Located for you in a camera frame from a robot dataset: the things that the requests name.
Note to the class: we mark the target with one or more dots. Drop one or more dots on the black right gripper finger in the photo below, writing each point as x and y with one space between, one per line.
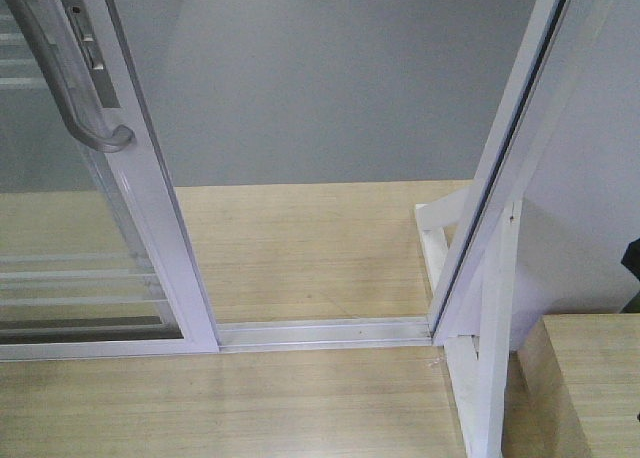
631 258

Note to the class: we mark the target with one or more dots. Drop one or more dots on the grey metal door handle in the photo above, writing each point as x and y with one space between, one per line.
54 76

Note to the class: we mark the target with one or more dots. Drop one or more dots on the white framed sliding glass door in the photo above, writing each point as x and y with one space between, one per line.
96 37

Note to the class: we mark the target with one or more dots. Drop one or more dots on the aluminium floor door track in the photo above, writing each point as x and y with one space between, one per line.
324 334

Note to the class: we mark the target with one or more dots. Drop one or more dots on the light wooden step box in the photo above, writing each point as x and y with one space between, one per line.
582 375

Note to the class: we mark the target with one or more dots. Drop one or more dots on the white wooden support brace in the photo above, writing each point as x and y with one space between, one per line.
478 365

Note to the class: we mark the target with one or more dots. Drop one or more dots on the fixed white framed glass panel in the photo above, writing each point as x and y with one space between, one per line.
73 263

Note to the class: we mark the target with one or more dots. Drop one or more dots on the white door jamb frame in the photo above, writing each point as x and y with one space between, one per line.
499 166

